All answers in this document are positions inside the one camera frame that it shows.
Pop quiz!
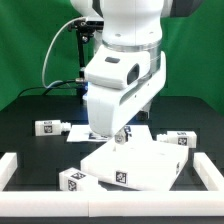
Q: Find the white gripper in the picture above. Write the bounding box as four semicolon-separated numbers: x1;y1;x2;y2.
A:
87;45;166;145

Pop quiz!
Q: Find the white square tabletop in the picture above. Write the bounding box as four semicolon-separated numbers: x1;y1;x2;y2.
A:
80;140;189;191

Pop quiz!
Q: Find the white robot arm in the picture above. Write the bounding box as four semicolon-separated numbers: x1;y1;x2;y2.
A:
70;0;204;144

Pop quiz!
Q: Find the paper sheet with tags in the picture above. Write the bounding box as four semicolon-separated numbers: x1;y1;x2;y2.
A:
67;125;152;142

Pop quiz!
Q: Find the white U-shaped fence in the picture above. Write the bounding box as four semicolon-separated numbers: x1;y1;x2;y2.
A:
0;153;224;217

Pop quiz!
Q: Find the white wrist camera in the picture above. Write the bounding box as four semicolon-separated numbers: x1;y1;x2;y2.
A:
85;57;140;90

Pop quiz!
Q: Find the black cable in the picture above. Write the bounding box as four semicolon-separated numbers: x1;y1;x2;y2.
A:
16;79;88;98

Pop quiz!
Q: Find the grey cable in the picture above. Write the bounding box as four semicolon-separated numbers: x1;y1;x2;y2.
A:
41;16;87;90

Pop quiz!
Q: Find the black camera stand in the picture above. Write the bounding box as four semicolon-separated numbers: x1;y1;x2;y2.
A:
68;17;104;97

